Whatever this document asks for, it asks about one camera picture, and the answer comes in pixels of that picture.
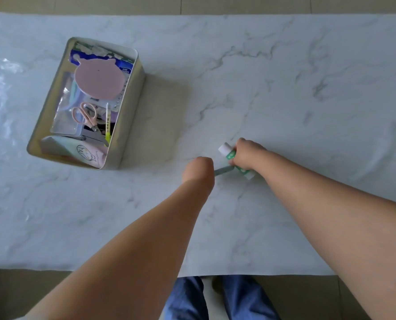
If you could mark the person's left hand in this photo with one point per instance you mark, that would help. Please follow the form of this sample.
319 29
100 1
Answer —
199 173

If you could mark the person's right hand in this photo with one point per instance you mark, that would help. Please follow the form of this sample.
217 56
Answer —
249 154

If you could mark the light blue plastic tool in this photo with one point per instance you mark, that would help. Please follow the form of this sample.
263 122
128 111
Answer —
223 170

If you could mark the green white glue stick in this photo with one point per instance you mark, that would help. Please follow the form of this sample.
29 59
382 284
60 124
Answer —
224 149

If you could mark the cream plastic tray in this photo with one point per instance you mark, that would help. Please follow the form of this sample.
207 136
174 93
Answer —
128 123

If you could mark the pink bunny pouch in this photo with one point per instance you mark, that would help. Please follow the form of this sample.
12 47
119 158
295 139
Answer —
84 153

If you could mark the pink scissors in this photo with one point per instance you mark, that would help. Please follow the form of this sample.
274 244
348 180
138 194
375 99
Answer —
92 123

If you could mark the blue tissue pack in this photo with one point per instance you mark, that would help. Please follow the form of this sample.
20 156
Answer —
124 67

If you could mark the pink round pad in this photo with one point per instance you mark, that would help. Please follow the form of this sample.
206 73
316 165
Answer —
99 78

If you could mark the clear purple pencil case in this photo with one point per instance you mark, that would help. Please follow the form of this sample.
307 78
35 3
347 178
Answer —
63 123

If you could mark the person's right forearm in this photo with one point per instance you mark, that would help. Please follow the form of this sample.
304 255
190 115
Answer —
334 223

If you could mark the person's left forearm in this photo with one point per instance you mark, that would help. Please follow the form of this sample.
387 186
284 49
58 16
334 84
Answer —
124 263

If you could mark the person's dark blue trousers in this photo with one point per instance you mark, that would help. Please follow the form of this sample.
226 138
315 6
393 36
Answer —
244 299

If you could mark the white marble table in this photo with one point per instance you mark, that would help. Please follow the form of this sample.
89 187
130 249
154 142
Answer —
251 79

